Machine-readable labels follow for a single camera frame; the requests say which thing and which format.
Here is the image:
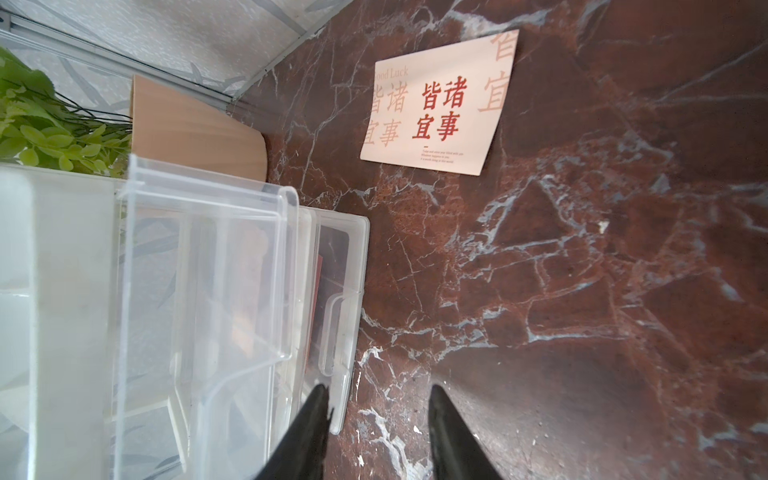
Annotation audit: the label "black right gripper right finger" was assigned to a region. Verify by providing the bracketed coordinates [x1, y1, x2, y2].
[428, 385, 502, 480]

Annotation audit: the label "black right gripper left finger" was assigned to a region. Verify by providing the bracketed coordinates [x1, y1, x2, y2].
[255, 384, 332, 480]

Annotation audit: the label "clear top drawer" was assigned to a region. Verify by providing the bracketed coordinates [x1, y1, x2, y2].
[111, 156, 299, 479]

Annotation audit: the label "clear drawer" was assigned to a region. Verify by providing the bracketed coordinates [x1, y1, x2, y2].
[271, 207, 370, 442]
[111, 156, 299, 479]

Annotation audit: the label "beige postcard red characters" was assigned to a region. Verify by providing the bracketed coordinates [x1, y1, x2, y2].
[360, 30, 519, 176]

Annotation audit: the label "white plastic drawer organizer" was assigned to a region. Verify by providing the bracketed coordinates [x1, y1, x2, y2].
[1, 166, 119, 479]

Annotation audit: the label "red postcard in drawer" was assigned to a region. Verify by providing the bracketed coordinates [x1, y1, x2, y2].
[304, 226, 350, 387]

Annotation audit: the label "beige faceted flower pot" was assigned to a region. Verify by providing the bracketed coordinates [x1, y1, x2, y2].
[130, 75, 268, 182]

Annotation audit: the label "green white artificial flowers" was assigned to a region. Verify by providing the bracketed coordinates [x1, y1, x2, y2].
[1, 48, 133, 178]

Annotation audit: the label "aluminium frame rail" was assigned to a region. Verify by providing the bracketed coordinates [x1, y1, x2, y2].
[1, 7, 233, 111]

